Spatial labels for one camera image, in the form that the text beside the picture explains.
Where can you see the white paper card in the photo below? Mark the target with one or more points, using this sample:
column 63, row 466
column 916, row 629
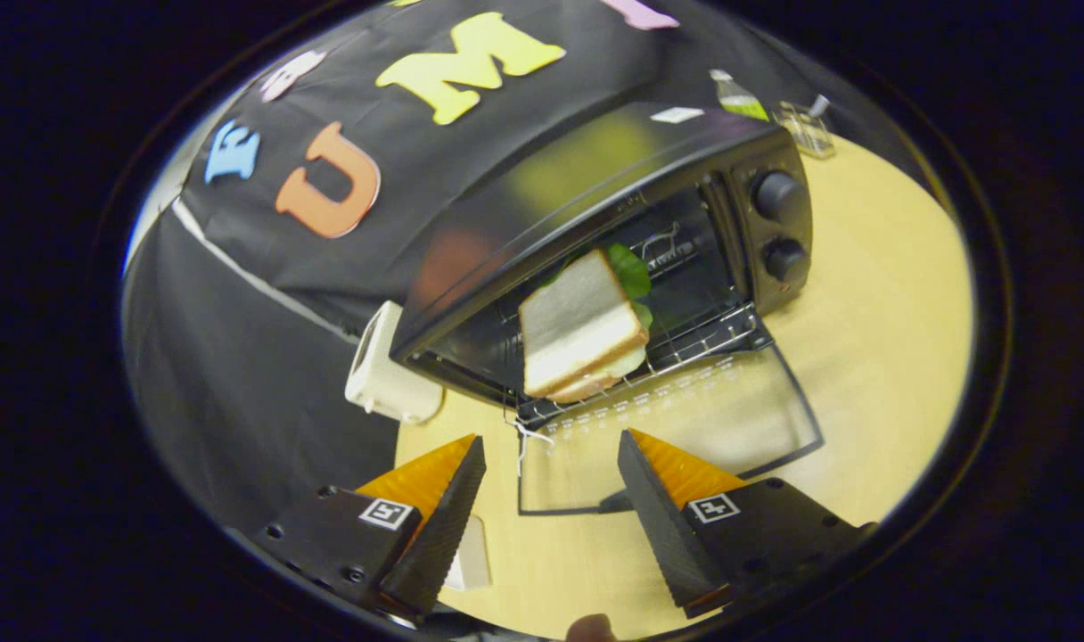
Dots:
column 472, row 557

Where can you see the green drink bottle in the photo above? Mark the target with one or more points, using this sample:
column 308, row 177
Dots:
column 743, row 100

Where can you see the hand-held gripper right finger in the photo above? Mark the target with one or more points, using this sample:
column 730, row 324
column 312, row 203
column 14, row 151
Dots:
column 665, row 526

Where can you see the clear glass cup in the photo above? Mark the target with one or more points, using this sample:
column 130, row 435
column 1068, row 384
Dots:
column 805, row 132

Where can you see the sandwich with lettuce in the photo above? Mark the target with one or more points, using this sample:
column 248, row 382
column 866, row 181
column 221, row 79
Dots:
column 573, row 321

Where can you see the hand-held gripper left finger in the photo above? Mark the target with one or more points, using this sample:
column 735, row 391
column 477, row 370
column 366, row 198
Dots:
column 439, row 544

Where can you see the white bread toaster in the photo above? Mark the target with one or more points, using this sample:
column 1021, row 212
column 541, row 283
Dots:
column 381, row 374

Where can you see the black toaster oven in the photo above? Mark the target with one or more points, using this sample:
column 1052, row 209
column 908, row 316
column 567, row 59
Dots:
column 747, row 232

